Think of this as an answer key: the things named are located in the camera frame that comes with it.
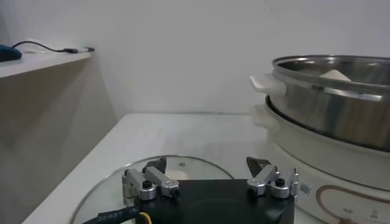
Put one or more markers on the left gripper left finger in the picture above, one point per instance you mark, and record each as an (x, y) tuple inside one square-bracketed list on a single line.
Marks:
[(152, 179)]

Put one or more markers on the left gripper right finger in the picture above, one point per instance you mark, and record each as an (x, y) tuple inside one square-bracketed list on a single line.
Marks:
[(266, 179)]

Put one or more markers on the white steamed baozi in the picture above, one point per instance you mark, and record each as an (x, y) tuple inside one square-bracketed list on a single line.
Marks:
[(335, 75)]

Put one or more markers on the stainless steel steamer basket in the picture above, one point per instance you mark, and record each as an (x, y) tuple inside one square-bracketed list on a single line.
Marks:
[(320, 115)]

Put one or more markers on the white electric cooker base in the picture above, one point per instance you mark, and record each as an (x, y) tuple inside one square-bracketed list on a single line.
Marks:
[(304, 158)]

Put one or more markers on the white side desk beige panel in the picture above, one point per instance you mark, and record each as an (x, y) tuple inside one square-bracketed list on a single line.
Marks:
[(30, 65)]

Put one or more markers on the blue computer mouse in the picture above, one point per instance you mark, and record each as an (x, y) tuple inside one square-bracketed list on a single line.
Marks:
[(9, 53)]

